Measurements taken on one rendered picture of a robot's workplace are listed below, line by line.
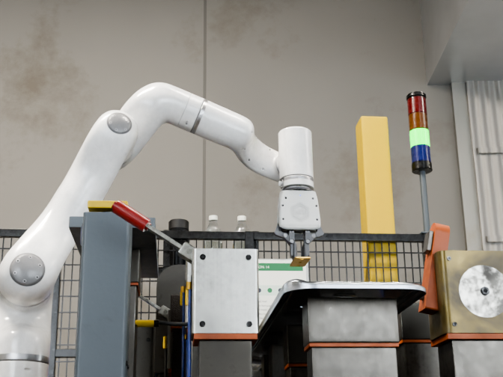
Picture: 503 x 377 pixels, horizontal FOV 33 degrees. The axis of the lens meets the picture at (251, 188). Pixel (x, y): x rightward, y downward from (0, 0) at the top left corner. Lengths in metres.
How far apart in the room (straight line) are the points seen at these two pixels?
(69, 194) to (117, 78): 2.53
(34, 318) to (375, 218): 1.44
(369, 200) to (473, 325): 1.84
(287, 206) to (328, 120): 2.28
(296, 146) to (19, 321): 0.77
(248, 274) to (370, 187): 1.90
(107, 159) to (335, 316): 0.94
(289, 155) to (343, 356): 1.03
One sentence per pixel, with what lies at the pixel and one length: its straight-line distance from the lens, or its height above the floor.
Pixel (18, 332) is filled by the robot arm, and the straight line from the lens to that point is 1.85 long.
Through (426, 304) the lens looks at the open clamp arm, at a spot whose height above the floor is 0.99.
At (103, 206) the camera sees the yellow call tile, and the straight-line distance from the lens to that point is 1.29.
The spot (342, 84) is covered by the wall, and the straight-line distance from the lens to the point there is 4.41.
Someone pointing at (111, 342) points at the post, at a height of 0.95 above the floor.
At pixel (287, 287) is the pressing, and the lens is 1.10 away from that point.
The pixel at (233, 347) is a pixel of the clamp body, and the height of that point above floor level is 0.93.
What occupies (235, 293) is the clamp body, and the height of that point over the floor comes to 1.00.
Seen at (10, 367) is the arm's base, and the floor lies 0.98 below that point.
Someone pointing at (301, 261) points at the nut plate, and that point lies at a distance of 2.04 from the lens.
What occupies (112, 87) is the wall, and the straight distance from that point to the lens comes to 4.41.
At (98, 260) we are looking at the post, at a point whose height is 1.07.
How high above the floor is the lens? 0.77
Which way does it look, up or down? 19 degrees up
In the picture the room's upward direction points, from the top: 1 degrees counter-clockwise
